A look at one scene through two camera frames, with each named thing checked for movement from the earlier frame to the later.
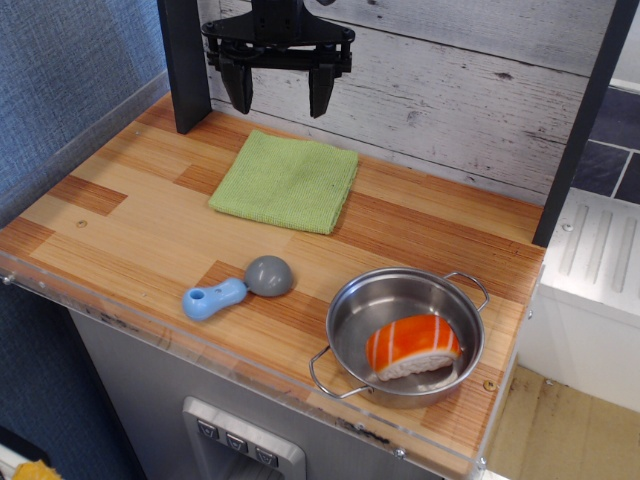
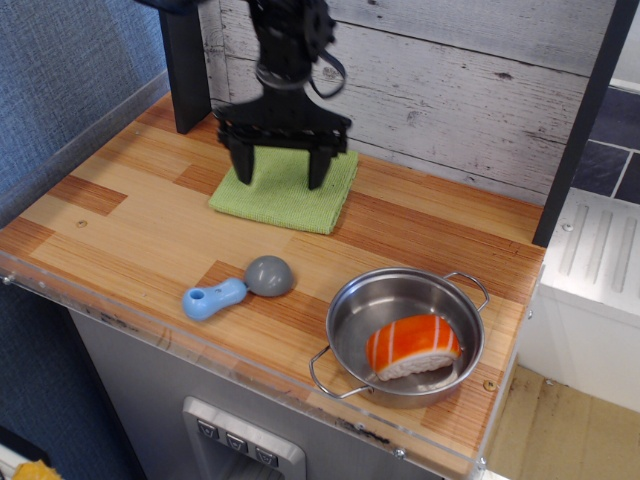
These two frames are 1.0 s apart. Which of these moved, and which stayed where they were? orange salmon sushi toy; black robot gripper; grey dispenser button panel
Moved: black robot gripper
Stayed: orange salmon sushi toy; grey dispenser button panel
